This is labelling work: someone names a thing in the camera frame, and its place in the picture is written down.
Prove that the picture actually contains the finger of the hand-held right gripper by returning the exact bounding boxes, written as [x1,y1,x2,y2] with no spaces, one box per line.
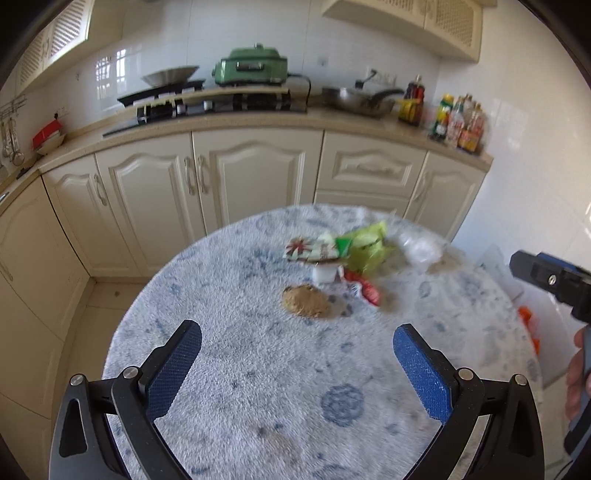
[509,250,591,324]
[538,252,591,278]

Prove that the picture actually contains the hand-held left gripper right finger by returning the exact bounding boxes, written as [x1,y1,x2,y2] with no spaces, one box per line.
[392,323,546,480]

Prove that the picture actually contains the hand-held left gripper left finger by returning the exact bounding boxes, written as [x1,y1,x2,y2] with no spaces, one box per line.
[48,319,204,480]

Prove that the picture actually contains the red white candy wrapper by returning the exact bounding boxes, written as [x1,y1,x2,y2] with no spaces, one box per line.
[344,270,382,306]

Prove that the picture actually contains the small clear plastic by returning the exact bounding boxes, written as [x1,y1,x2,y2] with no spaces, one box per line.
[398,231,445,267]

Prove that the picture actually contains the green snack wrapper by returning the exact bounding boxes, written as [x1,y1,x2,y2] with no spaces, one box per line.
[336,220,395,277]

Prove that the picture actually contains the brown biscuit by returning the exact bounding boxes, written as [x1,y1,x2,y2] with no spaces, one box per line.
[283,285,332,318]

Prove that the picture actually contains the red white patterned packet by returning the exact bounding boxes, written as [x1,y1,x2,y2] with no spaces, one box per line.
[284,233,345,264]

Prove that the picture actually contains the person's right hand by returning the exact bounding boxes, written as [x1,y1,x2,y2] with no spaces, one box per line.
[566,330,586,421]

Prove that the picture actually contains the orange plastic bag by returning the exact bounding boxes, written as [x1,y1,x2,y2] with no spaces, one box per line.
[517,306,541,354]

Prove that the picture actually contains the white paper bag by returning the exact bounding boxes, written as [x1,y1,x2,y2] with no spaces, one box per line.
[478,244,575,388]

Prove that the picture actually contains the white blue patterned tablecloth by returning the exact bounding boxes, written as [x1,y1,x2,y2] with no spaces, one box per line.
[102,203,543,480]

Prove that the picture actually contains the cream cabinet door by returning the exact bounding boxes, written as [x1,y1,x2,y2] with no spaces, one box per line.
[405,151,489,241]
[95,134,208,278]
[41,154,116,278]
[191,130,324,241]

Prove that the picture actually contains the brown bottle orange label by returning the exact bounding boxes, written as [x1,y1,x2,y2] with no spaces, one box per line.
[460,102,485,153]

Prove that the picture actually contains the cream corner cabinet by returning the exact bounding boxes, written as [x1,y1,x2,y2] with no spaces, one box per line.
[0,178,93,416]

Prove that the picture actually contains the clear bottle red label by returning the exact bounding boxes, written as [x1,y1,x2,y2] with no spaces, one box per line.
[447,97,467,146]

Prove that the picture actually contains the narrow cream cabinet drawer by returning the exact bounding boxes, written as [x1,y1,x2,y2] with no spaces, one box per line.
[314,189,411,215]

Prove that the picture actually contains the green yellow sauce bottle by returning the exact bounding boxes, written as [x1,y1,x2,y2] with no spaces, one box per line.
[431,93,455,140]

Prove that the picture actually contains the dark oil bottle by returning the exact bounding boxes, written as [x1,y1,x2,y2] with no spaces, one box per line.
[398,75,426,127]

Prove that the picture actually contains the steel frying pan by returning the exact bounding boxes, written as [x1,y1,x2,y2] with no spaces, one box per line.
[322,85,406,117]

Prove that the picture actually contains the black gas stove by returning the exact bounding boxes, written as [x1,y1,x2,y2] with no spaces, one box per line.
[102,78,308,138]

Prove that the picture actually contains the red white box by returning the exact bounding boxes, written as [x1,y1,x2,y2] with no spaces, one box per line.
[31,121,65,155]

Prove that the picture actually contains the hanging metal utensils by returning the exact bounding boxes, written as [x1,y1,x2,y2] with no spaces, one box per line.
[0,104,26,167]

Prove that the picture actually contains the steel wok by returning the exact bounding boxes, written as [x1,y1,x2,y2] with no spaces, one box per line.
[141,66,200,88]

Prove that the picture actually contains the green electric cooker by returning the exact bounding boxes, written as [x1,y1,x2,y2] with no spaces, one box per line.
[212,44,289,88]

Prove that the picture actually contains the cream slatted upper cabinet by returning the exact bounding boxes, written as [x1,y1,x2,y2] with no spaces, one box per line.
[16,0,93,88]

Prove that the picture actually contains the white wall socket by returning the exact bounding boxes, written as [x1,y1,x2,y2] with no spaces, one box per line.
[367,67,398,86]

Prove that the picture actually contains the black power cord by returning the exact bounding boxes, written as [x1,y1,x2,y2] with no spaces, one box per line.
[286,73,312,100]

